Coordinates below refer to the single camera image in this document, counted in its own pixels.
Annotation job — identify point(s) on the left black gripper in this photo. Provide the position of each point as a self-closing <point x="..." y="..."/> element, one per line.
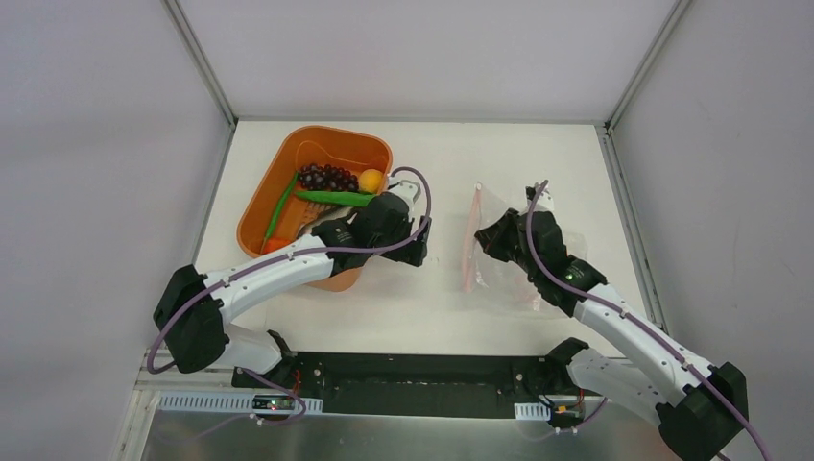
<point x="414" y="248"/>

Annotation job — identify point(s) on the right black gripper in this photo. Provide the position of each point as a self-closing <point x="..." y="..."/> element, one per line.
<point x="499" y="234"/>

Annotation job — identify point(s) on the clear zip top bag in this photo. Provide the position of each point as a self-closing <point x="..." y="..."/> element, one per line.
<point x="506" y="286"/>

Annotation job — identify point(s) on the dark red grape bunch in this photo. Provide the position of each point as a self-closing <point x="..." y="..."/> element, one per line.
<point x="326" y="177"/>

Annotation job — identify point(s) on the grey toy fish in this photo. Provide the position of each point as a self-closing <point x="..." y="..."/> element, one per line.
<point x="337" y="212"/>

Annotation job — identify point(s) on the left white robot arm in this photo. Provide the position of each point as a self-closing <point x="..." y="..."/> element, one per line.
<point x="196" y="312"/>

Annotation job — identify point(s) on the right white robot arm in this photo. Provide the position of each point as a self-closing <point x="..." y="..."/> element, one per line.
<point x="697" y="407"/>

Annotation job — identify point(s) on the orange fruit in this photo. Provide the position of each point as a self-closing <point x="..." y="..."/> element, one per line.
<point x="370" y="181"/>

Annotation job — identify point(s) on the red tomato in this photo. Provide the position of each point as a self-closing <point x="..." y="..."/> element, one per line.
<point x="274" y="244"/>

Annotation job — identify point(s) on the orange plastic basket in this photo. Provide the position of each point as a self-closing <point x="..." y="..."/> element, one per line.
<point x="353" y="151"/>

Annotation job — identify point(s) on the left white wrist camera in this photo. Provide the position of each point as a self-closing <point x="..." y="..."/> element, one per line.
<point x="406" y="190"/>

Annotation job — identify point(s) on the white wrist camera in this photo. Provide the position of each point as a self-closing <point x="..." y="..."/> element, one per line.
<point x="406" y="190"/>
<point x="543" y="202"/>

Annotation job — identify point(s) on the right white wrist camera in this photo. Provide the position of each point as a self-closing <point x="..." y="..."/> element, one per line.
<point x="543" y="202"/>

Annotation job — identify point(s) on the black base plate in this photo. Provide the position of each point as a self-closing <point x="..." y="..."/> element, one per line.
<point x="450" y="386"/>

